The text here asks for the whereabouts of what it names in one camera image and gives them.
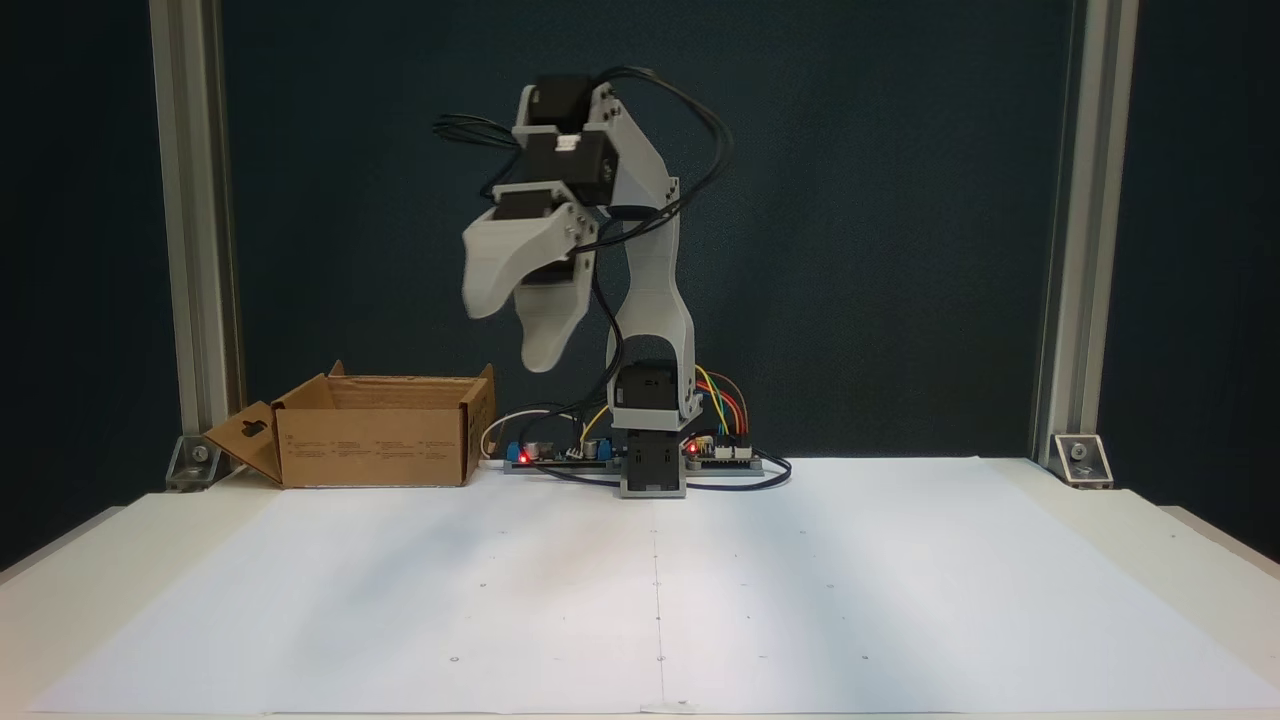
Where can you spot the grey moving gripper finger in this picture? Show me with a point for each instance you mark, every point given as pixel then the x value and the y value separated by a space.
pixel 550 320

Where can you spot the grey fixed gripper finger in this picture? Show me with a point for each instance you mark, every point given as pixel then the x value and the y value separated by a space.
pixel 500 260

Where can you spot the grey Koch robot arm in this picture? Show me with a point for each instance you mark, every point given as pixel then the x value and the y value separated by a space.
pixel 650 300

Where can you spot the blue power circuit board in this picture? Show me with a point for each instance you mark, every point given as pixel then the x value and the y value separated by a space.
pixel 545 452

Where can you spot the motor driver circuit board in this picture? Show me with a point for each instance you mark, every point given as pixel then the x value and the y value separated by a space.
pixel 725 455

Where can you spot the brown cardboard box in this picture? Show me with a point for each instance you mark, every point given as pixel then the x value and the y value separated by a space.
pixel 370 450

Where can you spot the white paper sheet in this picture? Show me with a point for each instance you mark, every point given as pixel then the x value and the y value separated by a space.
pixel 800 600

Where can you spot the aluminium frame post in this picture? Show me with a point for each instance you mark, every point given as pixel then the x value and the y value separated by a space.
pixel 1085 200
pixel 192 200

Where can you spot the metal corner bracket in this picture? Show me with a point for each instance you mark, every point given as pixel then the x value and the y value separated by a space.
pixel 195 462
pixel 1082 460

